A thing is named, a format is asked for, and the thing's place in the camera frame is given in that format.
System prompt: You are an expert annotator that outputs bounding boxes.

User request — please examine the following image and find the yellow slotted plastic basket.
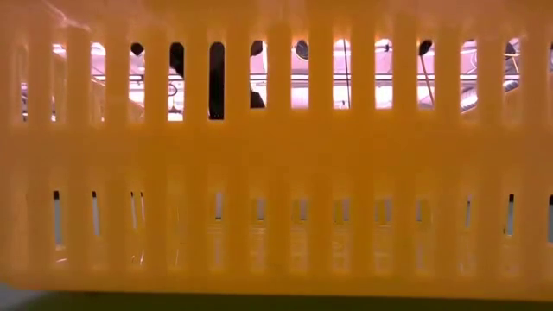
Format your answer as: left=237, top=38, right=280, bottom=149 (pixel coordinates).
left=0, top=0, right=553, bottom=302

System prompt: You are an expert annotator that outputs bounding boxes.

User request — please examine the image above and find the long ceiling tube light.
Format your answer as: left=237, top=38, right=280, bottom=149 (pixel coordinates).
left=332, top=72, right=521, bottom=83

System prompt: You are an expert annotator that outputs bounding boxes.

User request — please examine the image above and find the thin black hanging cable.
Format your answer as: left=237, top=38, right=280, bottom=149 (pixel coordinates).
left=342, top=38, right=351, bottom=109

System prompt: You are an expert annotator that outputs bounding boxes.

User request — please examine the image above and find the yellow hanging cord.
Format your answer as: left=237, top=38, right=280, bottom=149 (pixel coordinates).
left=417, top=54, right=435, bottom=108

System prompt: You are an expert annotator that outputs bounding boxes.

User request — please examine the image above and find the silver ventilation duct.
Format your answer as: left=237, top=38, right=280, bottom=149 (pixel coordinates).
left=459, top=79, right=521, bottom=114

